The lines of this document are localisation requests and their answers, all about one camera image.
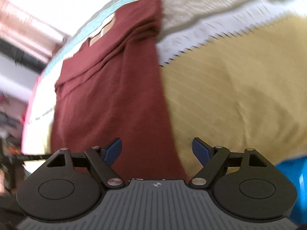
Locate patterned bed sheet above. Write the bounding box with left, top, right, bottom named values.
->
left=33, top=0, right=306, bottom=177

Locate pink mattress cover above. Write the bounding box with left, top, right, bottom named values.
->
left=21, top=74, right=45, bottom=154

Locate pink lace curtain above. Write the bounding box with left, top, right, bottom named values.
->
left=1, top=0, right=70, bottom=63

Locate maroon long sleeve sweater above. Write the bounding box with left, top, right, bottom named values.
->
left=50, top=0, right=187, bottom=180

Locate dark window frame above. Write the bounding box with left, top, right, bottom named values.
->
left=0, top=39, right=46, bottom=74

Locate blue plastic object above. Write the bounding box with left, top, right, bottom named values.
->
left=276, top=156, right=307, bottom=224

